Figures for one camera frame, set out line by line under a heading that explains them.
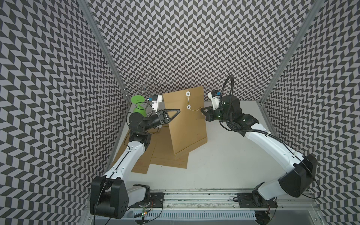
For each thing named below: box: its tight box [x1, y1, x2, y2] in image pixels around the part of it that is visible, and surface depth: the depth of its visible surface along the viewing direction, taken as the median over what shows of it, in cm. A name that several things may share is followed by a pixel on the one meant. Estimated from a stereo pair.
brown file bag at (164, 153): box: [150, 124, 189, 169], surface depth 88 cm
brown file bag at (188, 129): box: [162, 85, 208, 155], surface depth 67 cm
